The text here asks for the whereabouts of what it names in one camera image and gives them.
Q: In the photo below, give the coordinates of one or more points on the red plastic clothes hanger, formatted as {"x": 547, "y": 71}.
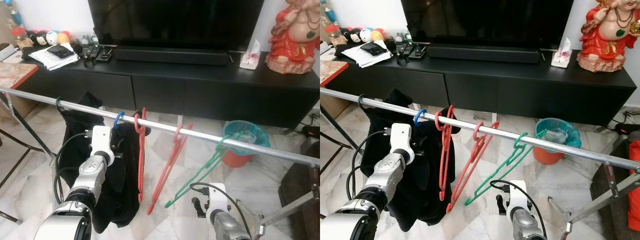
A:
{"x": 141, "y": 165}
{"x": 480, "y": 136}
{"x": 444, "y": 160}
{"x": 178, "y": 137}

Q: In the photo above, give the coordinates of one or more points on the green plastic clothes hanger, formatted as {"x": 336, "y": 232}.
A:
{"x": 223, "y": 145}
{"x": 520, "y": 145}

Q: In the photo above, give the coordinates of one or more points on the silver metal clothes rack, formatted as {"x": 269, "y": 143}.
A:
{"x": 500, "y": 134}
{"x": 200, "y": 135}

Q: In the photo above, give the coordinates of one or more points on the black soundbar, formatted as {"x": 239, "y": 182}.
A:
{"x": 482, "y": 54}
{"x": 170, "y": 56}

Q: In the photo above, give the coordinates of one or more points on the red cushion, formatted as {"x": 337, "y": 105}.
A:
{"x": 635, "y": 200}

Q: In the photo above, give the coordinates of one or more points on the teal plastic bin liner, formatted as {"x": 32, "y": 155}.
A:
{"x": 257, "y": 135}
{"x": 570, "y": 135}

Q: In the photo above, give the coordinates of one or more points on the red robed figurine statue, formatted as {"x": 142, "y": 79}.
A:
{"x": 607, "y": 45}
{"x": 295, "y": 45}

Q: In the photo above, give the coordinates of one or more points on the black television cabinet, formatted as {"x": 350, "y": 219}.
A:
{"x": 210, "y": 95}
{"x": 525, "y": 92}

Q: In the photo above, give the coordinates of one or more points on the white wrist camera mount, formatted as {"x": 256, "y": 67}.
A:
{"x": 402, "y": 137}
{"x": 520, "y": 195}
{"x": 217, "y": 197}
{"x": 102, "y": 140}

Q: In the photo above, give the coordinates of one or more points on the black flat television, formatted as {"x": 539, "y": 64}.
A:
{"x": 485, "y": 22}
{"x": 175, "y": 22}

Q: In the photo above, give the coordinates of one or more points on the marble table with red edge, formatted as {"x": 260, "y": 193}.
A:
{"x": 330, "y": 72}
{"x": 15, "y": 75}

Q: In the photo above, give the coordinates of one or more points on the blue plastic clothes hanger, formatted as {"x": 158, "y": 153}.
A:
{"x": 416, "y": 116}
{"x": 118, "y": 119}

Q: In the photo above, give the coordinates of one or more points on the white paper stack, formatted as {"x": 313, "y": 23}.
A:
{"x": 356, "y": 59}
{"x": 42, "y": 62}

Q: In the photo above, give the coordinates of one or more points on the white round plush toy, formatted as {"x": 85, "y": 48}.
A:
{"x": 367, "y": 34}
{"x": 51, "y": 37}

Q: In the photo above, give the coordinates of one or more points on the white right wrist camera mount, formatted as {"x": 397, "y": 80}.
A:
{"x": 520, "y": 195}
{"x": 217, "y": 197}

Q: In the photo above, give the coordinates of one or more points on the black mouse plush toy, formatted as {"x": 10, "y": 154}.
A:
{"x": 355, "y": 35}
{"x": 35, "y": 37}

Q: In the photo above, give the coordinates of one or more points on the white tissue pack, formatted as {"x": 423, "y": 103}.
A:
{"x": 561, "y": 57}
{"x": 249, "y": 60}

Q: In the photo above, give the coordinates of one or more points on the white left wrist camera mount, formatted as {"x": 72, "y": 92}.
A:
{"x": 102, "y": 140}
{"x": 402, "y": 137}

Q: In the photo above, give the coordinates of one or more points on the black wallet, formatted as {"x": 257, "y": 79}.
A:
{"x": 373, "y": 48}
{"x": 60, "y": 51}

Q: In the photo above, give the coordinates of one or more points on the black clothes hanger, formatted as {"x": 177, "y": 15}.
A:
{"x": 58, "y": 105}
{"x": 360, "y": 102}

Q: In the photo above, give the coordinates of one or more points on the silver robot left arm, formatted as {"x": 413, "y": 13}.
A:
{"x": 385, "y": 180}
{"x": 85, "y": 180}

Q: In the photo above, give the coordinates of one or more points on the jar with red lid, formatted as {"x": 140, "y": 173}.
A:
{"x": 332, "y": 36}
{"x": 20, "y": 39}

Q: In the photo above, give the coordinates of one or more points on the orange plastic waste bin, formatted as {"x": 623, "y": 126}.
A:
{"x": 545, "y": 156}
{"x": 235, "y": 159}

